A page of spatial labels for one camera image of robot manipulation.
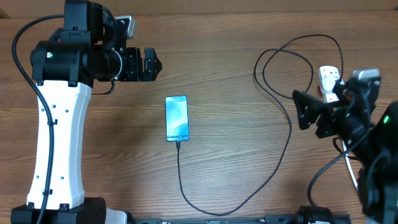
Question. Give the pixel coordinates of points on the white power strip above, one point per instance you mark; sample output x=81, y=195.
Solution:
x=328, y=75

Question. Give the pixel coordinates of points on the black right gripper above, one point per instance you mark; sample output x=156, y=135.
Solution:
x=310, y=108

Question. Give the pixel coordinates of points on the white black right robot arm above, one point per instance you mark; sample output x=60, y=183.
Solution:
x=374, y=145

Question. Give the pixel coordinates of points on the white charger plug adapter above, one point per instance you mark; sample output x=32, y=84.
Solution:
x=327, y=84

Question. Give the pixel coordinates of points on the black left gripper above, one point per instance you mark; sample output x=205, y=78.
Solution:
x=134, y=73

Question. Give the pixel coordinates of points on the Samsung Galaxy smartphone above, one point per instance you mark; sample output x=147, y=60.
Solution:
x=176, y=118

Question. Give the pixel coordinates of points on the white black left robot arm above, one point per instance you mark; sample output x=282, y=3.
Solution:
x=90, y=47

